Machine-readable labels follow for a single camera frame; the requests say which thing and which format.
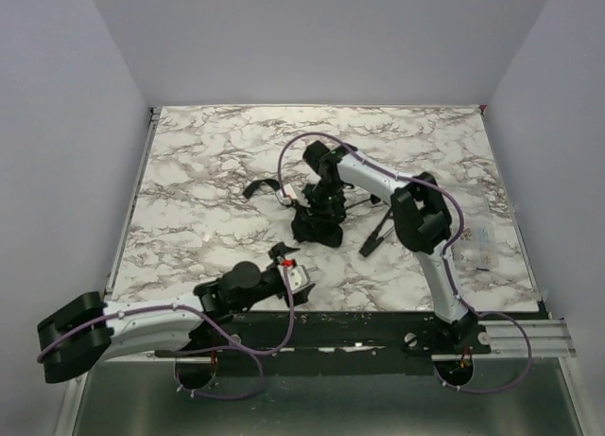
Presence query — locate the black folding umbrella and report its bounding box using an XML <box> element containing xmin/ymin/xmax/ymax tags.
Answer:
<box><xmin>241</xmin><ymin>178</ymin><xmax>379</xmax><ymax>248</ymax></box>

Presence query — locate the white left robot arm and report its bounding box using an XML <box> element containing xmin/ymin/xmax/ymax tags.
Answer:
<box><xmin>37</xmin><ymin>243</ymin><xmax>314</xmax><ymax>384</ymax></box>

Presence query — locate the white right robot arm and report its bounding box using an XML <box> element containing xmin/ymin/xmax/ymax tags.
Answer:
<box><xmin>291</xmin><ymin>141</ymin><xmax>476</xmax><ymax>344</ymax></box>

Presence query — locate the clear plastic screw box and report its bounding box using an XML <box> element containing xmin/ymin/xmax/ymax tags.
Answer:
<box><xmin>452</xmin><ymin>191</ymin><xmax>499</xmax><ymax>271</ymax></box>

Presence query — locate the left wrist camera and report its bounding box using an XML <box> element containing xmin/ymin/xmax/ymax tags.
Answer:
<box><xmin>279</xmin><ymin>259</ymin><xmax>316</xmax><ymax>306</ymax></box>

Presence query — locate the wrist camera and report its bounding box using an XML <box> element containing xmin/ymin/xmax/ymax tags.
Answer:
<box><xmin>275</xmin><ymin>183</ymin><xmax>299</xmax><ymax>207</ymax></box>
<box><xmin>279</xmin><ymin>259</ymin><xmax>316</xmax><ymax>306</ymax></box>

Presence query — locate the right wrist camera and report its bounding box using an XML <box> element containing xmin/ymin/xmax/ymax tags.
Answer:
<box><xmin>275</xmin><ymin>183</ymin><xmax>299</xmax><ymax>207</ymax></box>

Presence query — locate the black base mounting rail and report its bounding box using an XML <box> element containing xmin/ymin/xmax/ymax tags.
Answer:
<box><xmin>98</xmin><ymin>311</ymin><xmax>491</xmax><ymax>376</ymax></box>

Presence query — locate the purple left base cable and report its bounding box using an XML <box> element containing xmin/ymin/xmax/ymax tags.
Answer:
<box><xmin>172</xmin><ymin>345</ymin><xmax>268</xmax><ymax>401</ymax></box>

